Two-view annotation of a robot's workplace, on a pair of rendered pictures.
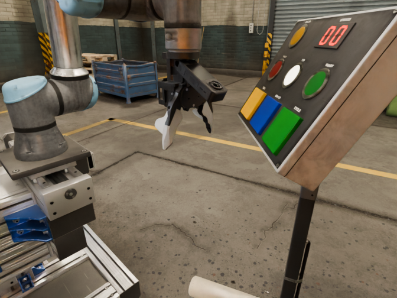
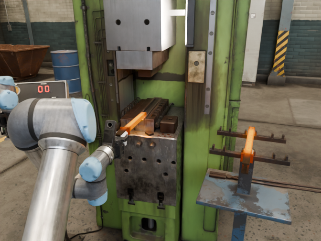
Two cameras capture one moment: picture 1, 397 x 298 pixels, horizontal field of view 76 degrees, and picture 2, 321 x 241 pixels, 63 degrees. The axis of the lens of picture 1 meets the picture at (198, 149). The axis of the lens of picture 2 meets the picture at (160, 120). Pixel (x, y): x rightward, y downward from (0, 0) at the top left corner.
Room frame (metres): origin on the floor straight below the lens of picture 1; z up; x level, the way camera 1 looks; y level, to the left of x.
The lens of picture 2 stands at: (0.06, 1.26, 1.52)
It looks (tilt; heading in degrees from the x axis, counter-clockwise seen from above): 21 degrees down; 261
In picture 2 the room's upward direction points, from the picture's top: 1 degrees counter-clockwise
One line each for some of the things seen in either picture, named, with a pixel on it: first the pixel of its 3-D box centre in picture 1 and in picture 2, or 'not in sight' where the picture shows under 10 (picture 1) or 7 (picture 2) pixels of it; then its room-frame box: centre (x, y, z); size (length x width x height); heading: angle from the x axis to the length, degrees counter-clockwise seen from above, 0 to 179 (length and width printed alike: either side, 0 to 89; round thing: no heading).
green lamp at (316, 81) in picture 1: (315, 83); not in sight; (0.44, -0.20, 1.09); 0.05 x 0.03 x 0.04; 158
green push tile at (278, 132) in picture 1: (282, 131); not in sight; (0.43, -0.15, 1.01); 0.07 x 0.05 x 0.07; 3
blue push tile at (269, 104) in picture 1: (265, 115); not in sight; (0.53, -0.15, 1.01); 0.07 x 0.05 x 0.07; 3
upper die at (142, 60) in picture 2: not in sight; (145, 55); (-0.09, -0.34, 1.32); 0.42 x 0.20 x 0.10; 68
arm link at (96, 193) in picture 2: not in sight; (92, 189); (0.19, 0.40, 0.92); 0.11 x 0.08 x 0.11; 169
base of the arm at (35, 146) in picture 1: (38, 136); not in sight; (0.76, 0.51, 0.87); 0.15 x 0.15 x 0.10
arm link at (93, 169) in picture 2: not in sight; (94, 166); (0.18, 0.40, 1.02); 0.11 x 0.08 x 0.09; 68
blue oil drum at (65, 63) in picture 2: not in sight; (67, 71); (1.25, -4.88, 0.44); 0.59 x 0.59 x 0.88
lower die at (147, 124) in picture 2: not in sight; (146, 112); (-0.09, -0.34, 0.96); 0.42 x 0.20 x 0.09; 68
